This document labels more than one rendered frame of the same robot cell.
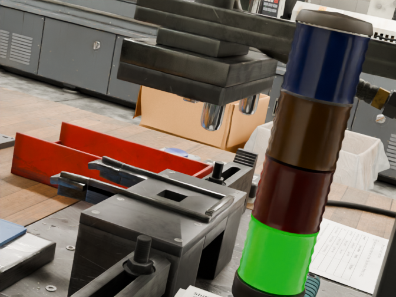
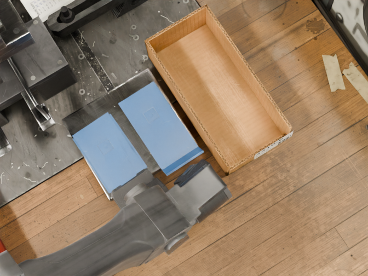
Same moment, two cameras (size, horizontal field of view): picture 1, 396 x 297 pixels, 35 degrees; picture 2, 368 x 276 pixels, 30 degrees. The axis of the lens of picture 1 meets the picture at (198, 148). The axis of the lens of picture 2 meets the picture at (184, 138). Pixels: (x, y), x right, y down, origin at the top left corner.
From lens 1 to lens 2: 1.18 m
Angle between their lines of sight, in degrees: 86
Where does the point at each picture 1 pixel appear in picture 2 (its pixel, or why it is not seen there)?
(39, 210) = (35, 197)
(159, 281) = (58, 12)
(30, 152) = not seen: hidden behind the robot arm
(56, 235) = (45, 154)
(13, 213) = (57, 194)
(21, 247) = (85, 116)
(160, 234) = (40, 30)
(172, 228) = not seen: hidden behind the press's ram
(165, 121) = not seen: outside the picture
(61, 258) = (58, 123)
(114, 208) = (45, 65)
